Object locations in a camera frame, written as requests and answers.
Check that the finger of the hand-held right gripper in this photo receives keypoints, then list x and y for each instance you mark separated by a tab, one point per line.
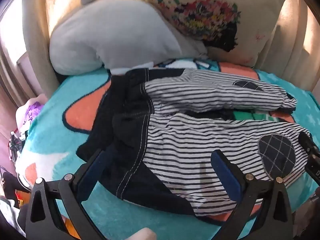
307	142

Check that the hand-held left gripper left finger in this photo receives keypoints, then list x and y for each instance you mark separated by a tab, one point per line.
96	165

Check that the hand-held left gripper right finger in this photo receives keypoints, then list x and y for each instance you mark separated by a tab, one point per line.
221	170

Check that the striped navy pants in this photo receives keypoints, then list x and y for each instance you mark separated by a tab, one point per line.
187	142

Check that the teal cartoon printed blanket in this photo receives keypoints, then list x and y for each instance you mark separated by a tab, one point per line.
62	140

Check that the purple printed white bag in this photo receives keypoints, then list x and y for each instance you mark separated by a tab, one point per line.
30	110

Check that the grey plush pillow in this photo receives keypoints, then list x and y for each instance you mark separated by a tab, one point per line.
107	35

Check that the cream floral printed cushion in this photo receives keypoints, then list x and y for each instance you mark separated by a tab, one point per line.
260	17

